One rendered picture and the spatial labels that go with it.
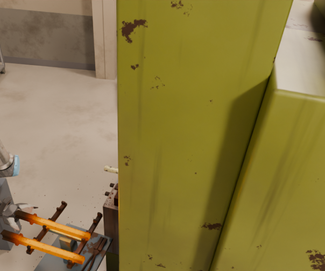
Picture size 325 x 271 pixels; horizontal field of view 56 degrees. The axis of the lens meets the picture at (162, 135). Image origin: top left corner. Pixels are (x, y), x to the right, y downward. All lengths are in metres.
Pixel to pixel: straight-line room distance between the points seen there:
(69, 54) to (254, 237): 4.75
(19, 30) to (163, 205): 4.74
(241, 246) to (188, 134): 0.45
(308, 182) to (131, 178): 0.62
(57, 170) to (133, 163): 2.35
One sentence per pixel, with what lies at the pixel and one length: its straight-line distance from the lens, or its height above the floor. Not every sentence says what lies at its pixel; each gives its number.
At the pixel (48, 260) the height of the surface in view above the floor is 0.75.
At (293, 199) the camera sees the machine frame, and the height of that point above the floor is 1.65.
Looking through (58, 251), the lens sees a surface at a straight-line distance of 1.57.
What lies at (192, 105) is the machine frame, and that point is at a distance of 0.94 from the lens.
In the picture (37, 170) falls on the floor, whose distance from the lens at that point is 3.50.
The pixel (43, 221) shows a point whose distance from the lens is 1.69.
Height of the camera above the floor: 2.31
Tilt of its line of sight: 36 degrees down
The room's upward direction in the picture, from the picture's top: 6 degrees clockwise
